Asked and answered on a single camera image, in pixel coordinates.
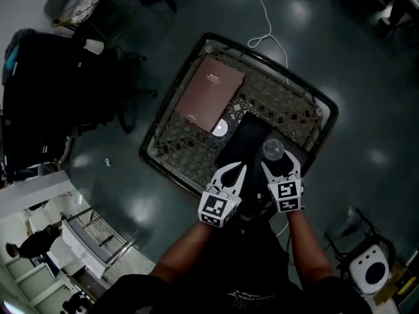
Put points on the person's left forearm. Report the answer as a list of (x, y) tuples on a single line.
[(183, 247)]

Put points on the white metal rack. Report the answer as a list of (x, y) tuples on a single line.
[(91, 244)]

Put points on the white device with dark oval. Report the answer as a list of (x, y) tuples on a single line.
[(368, 268)]

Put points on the cardboard box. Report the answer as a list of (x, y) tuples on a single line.
[(404, 281)]

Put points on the brown flat box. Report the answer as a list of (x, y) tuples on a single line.
[(211, 93)]

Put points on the white paper cup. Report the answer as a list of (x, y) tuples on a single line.
[(94, 46)]

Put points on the white round coaster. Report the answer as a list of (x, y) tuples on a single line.
[(220, 129)]

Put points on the glass rattan side table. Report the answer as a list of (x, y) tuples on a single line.
[(183, 142)]

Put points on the clear glass cup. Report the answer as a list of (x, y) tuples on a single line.
[(273, 150)]

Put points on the white counter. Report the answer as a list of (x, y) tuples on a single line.
[(32, 191)]

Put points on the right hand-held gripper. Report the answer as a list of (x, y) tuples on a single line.
[(286, 195)]

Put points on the person's black shirt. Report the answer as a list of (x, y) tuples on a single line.
[(248, 273)]

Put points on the black office chair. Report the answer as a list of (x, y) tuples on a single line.
[(59, 103)]

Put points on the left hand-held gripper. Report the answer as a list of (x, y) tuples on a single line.
[(216, 208)]

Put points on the black metal stand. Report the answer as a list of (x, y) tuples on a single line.
[(347, 227)]

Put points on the floral cushion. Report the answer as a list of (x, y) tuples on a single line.
[(84, 6)]

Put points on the grey chair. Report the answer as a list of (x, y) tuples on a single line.
[(62, 5)]

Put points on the person's right forearm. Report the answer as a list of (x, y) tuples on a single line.
[(307, 247)]

